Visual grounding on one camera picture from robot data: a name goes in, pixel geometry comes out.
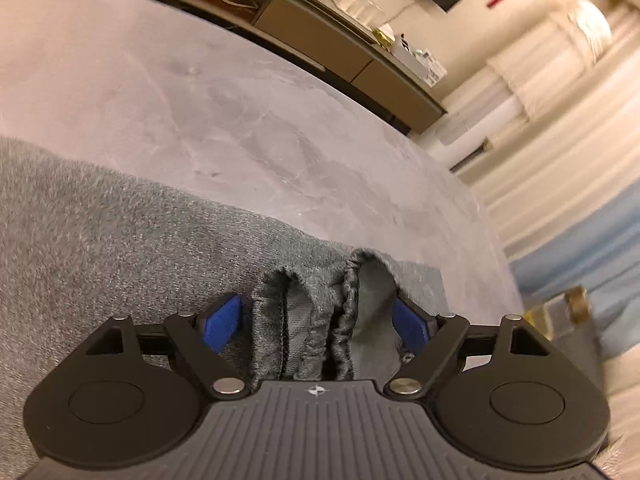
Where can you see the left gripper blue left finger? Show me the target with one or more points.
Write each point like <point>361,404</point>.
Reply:
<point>219,323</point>

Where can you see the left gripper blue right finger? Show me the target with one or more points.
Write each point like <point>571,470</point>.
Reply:
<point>414,327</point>

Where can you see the grey knitted garment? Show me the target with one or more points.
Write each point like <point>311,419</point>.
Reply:
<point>81,243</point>

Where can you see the cream and blue curtain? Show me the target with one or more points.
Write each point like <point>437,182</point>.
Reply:
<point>563,192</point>

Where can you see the white standing air conditioner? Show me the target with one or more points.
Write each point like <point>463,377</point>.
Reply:
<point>520,82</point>

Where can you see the light grey bed sheet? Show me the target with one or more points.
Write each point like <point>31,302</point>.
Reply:
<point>149,90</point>

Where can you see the white box on cabinet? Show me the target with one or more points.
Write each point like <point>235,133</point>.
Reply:
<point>420,62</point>

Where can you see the long grey TV cabinet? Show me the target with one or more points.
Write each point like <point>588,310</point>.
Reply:
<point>316,36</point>

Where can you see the clear glass bottles on cabinet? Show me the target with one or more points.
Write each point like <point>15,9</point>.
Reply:
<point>366,12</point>

